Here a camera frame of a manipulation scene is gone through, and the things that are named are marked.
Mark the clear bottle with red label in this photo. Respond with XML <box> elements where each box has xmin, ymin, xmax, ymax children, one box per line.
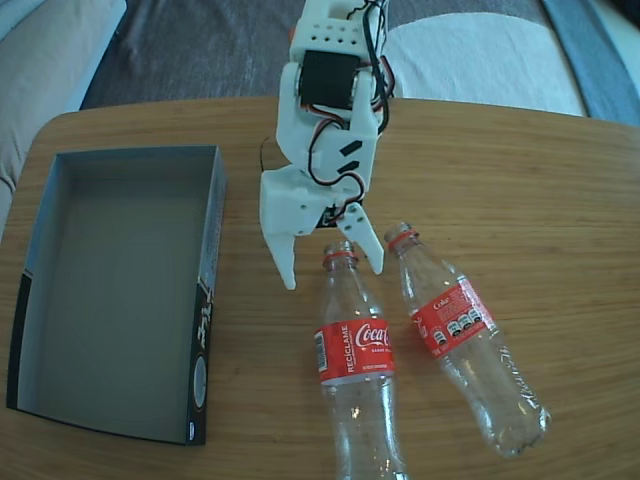
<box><xmin>382</xmin><ymin>221</ymin><xmax>553</xmax><ymax>460</ymax></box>
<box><xmin>313</xmin><ymin>239</ymin><xmax>409</xmax><ymax>480</ymax></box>

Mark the grey cardboard box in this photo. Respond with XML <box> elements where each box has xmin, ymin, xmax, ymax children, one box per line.
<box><xmin>5</xmin><ymin>144</ymin><xmax>229</xmax><ymax>447</ymax></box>

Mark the white cushion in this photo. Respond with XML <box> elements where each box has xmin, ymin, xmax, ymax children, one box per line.
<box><xmin>384</xmin><ymin>12</ymin><xmax>587</xmax><ymax>117</ymax></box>

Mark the beige sofa cushion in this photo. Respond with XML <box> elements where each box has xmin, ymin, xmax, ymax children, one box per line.
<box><xmin>0</xmin><ymin>0</ymin><xmax>129</xmax><ymax>241</ymax></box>

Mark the blue grey cushion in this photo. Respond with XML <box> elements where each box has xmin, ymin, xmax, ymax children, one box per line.
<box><xmin>542</xmin><ymin>0</ymin><xmax>640</xmax><ymax>127</ymax></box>

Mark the black camera cable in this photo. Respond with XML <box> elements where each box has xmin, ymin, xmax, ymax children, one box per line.
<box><xmin>258</xmin><ymin>0</ymin><xmax>394</xmax><ymax>174</ymax></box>

